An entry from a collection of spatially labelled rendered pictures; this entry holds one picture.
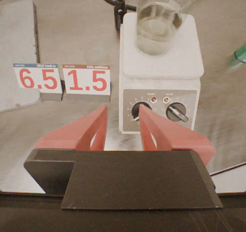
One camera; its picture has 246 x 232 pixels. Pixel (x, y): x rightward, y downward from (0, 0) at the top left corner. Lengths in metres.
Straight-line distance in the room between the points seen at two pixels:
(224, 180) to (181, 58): 0.23
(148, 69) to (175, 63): 0.04
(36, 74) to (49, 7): 0.22
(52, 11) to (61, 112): 0.28
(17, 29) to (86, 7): 0.18
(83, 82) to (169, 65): 0.16
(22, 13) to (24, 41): 0.09
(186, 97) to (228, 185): 0.18
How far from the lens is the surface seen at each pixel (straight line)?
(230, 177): 0.33
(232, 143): 0.33
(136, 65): 0.20
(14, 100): 0.34
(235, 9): 0.52
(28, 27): 0.43
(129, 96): 0.21
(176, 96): 0.22
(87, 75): 0.27
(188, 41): 0.25
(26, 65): 0.32
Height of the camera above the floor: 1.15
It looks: 76 degrees down
